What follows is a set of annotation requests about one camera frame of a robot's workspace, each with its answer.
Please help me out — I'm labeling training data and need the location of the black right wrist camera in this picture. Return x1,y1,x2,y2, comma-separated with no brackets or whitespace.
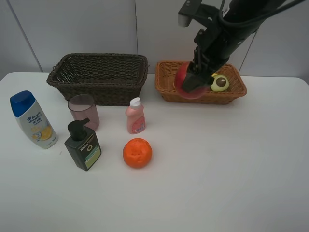
178,0,218,27

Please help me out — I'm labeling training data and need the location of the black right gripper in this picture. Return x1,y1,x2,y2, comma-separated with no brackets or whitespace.
181,23,244,92

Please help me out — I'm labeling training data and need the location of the orange mandarin fruit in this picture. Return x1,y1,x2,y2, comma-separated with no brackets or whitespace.
123,138,153,169

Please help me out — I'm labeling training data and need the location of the small pink lotion bottle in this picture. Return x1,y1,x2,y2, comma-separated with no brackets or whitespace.
126,97,146,134

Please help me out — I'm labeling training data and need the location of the dark brown wicker basket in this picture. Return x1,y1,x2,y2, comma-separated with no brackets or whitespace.
47,53,148,106

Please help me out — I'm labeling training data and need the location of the halved avocado with pit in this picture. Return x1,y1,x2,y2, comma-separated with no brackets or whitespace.
210,74,229,92

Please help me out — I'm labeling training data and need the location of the translucent pink plastic cup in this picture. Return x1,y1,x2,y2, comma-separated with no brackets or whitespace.
68,94,100,131

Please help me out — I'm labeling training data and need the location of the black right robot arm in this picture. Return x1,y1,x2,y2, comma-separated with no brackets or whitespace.
178,0,301,93

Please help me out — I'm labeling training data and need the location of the white shampoo bottle blue cap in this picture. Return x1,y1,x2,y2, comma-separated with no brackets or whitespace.
10,90,58,149

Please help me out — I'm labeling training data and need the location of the light brown wicker basket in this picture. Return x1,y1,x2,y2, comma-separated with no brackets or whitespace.
155,60,247,104

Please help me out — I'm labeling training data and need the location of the red apple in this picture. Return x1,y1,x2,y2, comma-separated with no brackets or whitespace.
174,61,210,100

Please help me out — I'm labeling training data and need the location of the dark green pump bottle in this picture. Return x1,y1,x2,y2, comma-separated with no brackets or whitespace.
65,118,102,171

